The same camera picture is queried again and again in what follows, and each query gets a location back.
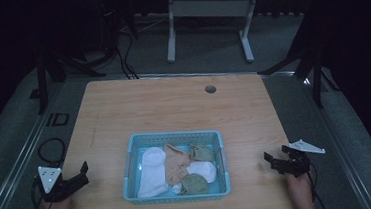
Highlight person's right hand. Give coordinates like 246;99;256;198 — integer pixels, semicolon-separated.
285;170;316;205

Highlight crumpled green sock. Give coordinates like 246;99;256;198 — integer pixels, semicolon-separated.
189;140;217;165

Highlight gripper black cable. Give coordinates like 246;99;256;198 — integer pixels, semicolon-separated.
306;162;328;209
28;175;49;209

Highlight looped black floor cable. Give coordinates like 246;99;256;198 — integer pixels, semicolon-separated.
36;136;69;168

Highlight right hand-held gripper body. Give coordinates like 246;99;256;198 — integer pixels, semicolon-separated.
277;137;329;180

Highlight short white sock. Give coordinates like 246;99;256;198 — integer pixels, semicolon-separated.
169;159;220;196

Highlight person's left hand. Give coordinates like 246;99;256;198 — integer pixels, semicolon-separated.
40;193;74;209

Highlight black metal stand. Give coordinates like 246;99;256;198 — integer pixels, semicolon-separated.
252;12;342;115
25;40;110;117

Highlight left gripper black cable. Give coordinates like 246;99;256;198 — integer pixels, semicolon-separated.
28;175;49;209

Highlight beige sock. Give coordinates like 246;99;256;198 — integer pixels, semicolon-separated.
162;141;194;187

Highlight light blue plastic basket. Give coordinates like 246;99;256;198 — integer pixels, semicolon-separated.
118;125;233;209

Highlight white desk frame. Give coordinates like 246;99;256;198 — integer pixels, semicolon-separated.
161;0;266;70

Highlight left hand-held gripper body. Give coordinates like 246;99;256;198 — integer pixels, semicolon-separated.
37;162;83;204

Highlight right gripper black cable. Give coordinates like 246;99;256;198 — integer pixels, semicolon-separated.
306;162;328;209

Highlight rolled green sock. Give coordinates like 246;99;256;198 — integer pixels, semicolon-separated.
179;171;210;196

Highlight black hanging cables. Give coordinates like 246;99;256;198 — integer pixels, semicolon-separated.
113;29;140;82

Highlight long white sock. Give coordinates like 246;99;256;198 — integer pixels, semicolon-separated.
133;145;171;200

